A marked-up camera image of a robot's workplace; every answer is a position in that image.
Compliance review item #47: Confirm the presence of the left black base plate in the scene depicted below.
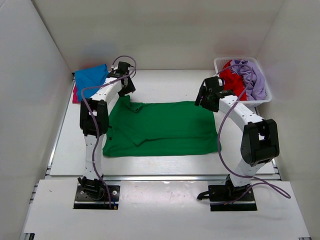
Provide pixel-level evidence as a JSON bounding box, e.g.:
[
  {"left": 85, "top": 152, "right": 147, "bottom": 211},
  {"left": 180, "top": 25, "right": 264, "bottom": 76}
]
[{"left": 73, "top": 184, "right": 121, "bottom": 211}]

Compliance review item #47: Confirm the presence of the folded pink t shirt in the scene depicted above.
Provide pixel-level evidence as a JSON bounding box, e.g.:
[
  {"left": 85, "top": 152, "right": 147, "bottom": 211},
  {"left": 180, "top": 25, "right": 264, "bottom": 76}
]
[{"left": 72, "top": 84, "right": 81, "bottom": 104}]

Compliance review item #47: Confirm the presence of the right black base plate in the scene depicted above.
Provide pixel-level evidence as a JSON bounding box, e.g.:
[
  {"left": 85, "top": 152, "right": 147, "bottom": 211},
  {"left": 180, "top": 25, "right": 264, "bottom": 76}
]
[{"left": 196, "top": 180, "right": 258, "bottom": 212}]

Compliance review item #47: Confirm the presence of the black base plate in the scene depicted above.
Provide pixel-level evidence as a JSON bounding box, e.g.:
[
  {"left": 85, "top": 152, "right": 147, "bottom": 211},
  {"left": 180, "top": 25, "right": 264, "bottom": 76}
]
[
  {"left": 196, "top": 180, "right": 258, "bottom": 212},
  {"left": 73, "top": 184, "right": 121, "bottom": 211}
]

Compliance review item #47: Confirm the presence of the white plastic basket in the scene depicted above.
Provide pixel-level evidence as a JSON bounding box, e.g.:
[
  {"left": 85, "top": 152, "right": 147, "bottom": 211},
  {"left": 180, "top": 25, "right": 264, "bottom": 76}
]
[{"left": 213, "top": 56, "right": 272, "bottom": 108}]

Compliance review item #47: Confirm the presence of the folded blue t shirt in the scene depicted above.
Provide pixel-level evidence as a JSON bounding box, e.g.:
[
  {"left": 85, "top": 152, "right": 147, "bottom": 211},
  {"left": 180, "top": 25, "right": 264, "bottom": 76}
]
[{"left": 74, "top": 64, "right": 109, "bottom": 101}]

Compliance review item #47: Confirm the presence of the silver aluminium rail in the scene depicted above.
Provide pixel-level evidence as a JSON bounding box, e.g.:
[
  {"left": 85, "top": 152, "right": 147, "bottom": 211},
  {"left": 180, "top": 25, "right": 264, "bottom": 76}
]
[{"left": 104, "top": 174, "right": 227, "bottom": 182}]

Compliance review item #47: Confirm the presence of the lilac t shirt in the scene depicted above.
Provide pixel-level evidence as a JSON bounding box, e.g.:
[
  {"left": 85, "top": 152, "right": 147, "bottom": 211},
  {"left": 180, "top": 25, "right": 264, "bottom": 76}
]
[{"left": 230, "top": 59, "right": 266, "bottom": 101}]

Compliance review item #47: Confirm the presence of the green t shirt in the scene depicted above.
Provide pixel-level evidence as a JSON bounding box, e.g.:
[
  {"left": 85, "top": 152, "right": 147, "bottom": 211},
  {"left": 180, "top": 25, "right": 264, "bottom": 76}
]
[{"left": 102, "top": 96, "right": 218, "bottom": 158}]

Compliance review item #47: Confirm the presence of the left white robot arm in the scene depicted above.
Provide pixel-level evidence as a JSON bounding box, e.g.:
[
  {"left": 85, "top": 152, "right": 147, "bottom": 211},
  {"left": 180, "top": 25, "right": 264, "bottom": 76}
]
[{"left": 78, "top": 61, "right": 136, "bottom": 201}]

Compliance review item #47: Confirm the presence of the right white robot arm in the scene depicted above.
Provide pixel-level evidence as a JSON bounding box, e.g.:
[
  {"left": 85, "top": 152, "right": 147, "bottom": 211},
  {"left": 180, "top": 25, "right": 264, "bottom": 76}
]
[{"left": 194, "top": 76, "right": 280, "bottom": 201}]

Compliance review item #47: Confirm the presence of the red t shirt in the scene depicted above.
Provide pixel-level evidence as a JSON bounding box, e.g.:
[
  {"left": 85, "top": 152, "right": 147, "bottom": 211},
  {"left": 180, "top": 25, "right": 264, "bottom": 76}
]
[{"left": 219, "top": 66, "right": 251, "bottom": 97}]

